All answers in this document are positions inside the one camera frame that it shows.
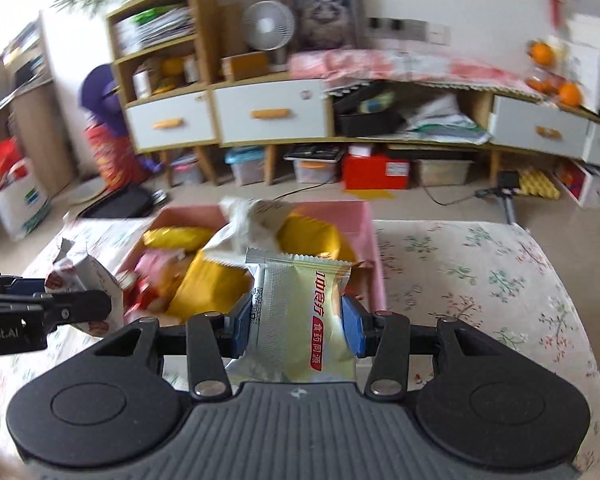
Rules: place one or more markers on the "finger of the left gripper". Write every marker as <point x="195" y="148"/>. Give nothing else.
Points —
<point x="65" y="308"/>
<point x="16" y="285"/>

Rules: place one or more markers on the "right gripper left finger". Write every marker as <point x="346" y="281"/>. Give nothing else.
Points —
<point x="212" y="337"/>

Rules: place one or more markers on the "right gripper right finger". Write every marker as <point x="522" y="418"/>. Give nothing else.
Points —
<point x="386" y="338"/>

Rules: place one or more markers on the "white nut snack packet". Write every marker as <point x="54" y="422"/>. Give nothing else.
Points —
<point x="75" y="270"/>

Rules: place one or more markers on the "striped yellow snack pack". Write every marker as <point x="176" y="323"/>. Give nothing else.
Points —
<point x="208" y="286"/>

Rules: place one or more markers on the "red white candy packet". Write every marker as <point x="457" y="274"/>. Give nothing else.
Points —
<point x="140" y="297"/>

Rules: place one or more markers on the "small silver snack packet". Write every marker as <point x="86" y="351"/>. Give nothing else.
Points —
<point x="296" y="331"/>

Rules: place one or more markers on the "yellow blue-label snack pack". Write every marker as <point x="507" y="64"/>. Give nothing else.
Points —
<point x="187" y="239"/>

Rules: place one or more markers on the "pink wafer pack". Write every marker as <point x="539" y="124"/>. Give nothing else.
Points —
<point x="159" y="267"/>

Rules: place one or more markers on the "white snack bag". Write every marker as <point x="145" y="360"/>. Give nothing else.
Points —
<point x="250" y="224"/>

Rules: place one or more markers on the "puffy yellow snack bag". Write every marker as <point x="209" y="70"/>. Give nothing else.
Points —
<point x="306" y="236"/>

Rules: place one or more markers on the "white shopping bag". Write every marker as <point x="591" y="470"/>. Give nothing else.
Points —
<point x="23" y="202"/>

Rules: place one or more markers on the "black grill tray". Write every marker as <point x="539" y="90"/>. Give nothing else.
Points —
<point x="130" y="202"/>

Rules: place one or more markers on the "floral tablecloth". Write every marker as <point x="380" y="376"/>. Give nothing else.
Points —
<point x="493" y="277"/>

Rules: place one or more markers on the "red gift bag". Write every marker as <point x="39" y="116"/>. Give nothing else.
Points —
<point x="114" y="157"/>

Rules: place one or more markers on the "red storage box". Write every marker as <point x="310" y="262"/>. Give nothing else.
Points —
<point x="375" y="172"/>

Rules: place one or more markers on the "purple plush toy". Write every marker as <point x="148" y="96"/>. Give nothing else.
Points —
<point x="99" y="97"/>

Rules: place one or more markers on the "pink cabinet cloth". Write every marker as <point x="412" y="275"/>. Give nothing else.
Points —
<point x="342" y="68"/>

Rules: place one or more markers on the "wooden TV cabinet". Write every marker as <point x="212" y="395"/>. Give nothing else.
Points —
<point x="276" y="109"/>

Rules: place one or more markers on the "orange fruit lower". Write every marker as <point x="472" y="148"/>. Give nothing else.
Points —
<point x="569" y="94"/>

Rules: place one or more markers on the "orange fruit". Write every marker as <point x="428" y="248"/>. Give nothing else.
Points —
<point x="569" y="94"/>
<point x="541" y="53"/>

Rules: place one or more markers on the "white desk fan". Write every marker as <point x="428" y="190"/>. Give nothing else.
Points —
<point x="268" y="26"/>

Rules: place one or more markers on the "white microwave oven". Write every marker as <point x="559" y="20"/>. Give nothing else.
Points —
<point x="582" y="65"/>

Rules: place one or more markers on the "framed cat picture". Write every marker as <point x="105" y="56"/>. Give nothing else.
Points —
<point x="327" y="24"/>

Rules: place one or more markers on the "black handheld camera tripod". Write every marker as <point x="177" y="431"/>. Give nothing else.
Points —
<point x="507" y="186"/>

